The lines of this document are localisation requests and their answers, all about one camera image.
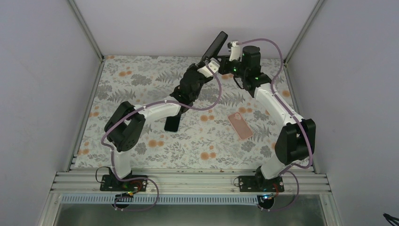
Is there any green phone with black screen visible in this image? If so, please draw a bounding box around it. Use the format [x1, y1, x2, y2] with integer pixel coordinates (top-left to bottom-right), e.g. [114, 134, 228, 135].
[164, 114, 181, 132]

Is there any pink silicone phone case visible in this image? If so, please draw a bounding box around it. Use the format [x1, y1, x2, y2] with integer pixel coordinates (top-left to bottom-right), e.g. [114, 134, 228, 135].
[227, 112, 254, 140]

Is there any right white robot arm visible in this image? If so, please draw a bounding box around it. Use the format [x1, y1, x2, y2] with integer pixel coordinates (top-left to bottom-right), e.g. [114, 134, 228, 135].
[219, 41, 316, 192]

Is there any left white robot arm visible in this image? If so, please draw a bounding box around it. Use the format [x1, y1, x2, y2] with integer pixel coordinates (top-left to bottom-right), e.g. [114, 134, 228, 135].
[101, 59, 220, 191]

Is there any floral patterned table mat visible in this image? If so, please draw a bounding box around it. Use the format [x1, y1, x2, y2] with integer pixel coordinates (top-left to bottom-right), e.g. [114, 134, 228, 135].
[74, 55, 311, 170]

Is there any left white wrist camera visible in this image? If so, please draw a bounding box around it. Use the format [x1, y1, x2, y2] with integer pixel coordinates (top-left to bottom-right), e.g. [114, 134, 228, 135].
[197, 60, 220, 78]

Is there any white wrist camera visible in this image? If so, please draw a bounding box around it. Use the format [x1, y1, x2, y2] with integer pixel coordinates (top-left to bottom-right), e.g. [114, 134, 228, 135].
[227, 41, 241, 62]
[197, 60, 220, 78]

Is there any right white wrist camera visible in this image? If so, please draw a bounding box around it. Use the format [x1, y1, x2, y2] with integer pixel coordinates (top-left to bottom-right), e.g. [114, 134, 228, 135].
[227, 41, 241, 62]

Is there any aluminium frame post left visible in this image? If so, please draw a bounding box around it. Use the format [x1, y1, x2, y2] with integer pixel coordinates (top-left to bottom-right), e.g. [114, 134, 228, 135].
[67, 0, 104, 62]

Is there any aluminium frame post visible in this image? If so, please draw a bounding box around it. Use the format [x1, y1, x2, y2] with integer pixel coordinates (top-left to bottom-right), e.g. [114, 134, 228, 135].
[67, 0, 104, 62]
[285, 0, 325, 65]

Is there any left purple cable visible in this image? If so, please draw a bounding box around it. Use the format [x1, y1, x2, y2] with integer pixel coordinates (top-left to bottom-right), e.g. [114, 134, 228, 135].
[100, 64, 223, 212]

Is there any aluminium frame post right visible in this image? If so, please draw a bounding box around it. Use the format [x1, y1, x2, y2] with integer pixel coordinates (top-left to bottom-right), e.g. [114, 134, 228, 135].
[285, 0, 325, 65]

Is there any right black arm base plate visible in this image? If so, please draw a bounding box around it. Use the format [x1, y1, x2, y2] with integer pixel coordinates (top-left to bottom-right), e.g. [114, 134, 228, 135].
[238, 176, 285, 193]

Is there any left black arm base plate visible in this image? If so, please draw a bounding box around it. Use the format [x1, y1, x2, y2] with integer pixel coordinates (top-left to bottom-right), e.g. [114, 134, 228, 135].
[99, 175, 148, 193]

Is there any aluminium front rail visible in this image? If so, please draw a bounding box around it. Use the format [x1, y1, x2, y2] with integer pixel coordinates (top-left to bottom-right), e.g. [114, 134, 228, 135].
[50, 170, 331, 195]

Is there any white slotted cable duct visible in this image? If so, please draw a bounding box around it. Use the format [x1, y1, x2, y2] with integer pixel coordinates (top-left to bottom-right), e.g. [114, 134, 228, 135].
[60, 194, 258, 205]

